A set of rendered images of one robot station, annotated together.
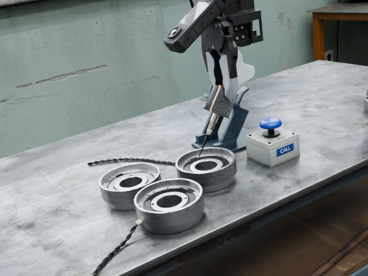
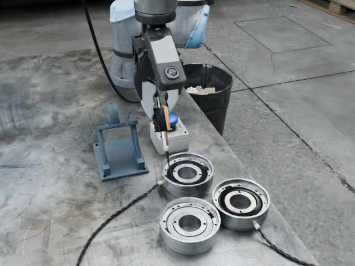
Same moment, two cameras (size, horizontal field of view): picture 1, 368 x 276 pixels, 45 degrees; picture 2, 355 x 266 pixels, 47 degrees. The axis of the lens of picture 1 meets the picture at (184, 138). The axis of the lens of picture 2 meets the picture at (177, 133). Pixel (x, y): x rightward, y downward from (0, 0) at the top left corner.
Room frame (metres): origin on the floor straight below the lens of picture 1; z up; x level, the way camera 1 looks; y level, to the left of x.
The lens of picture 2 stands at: (0.65, 0.60, 1.36)
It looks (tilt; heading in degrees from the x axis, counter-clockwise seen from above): 35 degrees down; 276
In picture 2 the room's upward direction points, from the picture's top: 1 degrees clockwise
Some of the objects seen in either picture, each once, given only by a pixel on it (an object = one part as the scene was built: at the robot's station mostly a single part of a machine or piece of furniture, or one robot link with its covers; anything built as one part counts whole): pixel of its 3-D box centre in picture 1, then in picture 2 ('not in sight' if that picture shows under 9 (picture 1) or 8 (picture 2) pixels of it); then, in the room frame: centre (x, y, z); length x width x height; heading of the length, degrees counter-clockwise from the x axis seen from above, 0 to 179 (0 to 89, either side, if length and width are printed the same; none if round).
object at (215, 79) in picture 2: not in sight; (196, 114); (0.75, -1.23, 0.21); 0.34 x 0.34 x 0.43
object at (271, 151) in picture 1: (274, 143); (168, 133); (0.75, -0.17, 0.82); 0.08 x 0.07 x 0.05; 117
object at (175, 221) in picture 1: (170, 206); (240, 205); (0.59, 0.04, 0.82); 0.10 x 0.10 x 0.04
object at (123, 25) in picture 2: not in sight; (134, 22); (0.89, -0.48, 0.97); 0.13 x 0.12 x 0.14; 0
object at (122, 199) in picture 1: (131, 186); (189, 226); (0.68, 0.10, 0.82); 0.10 x 0.10 x 0.04
